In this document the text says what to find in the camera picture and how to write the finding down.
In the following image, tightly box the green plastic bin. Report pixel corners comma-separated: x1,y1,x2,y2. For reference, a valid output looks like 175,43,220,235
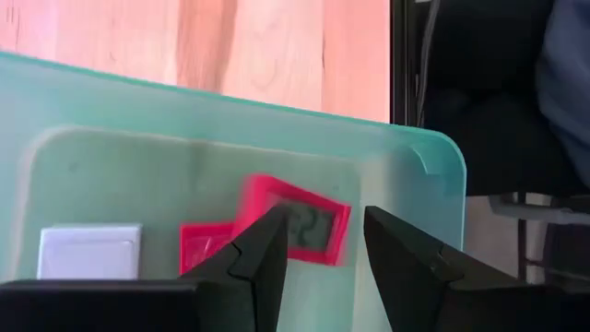
0,50,467,332

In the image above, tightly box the black aluminium table frame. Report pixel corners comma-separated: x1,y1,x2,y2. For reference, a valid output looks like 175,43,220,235
389,0,428,128

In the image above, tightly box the red box with display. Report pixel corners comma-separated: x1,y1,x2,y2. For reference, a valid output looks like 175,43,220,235
236,173,353,267

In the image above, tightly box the pale blue box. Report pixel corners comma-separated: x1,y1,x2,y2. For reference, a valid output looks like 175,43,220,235
36,224,143,281

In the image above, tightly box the black chair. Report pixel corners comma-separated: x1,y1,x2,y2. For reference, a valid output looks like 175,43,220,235
423,0,590,287

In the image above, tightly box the person's leg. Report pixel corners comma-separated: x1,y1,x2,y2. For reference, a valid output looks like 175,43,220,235
534,0,590,188

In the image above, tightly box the plain red box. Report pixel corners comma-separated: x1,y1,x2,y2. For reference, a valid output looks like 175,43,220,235
179,221,242,276

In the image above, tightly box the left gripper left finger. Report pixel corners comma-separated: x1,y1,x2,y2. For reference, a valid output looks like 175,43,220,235
178,205,291,332

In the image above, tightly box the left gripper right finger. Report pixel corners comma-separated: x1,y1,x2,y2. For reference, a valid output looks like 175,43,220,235
363,205,522,332

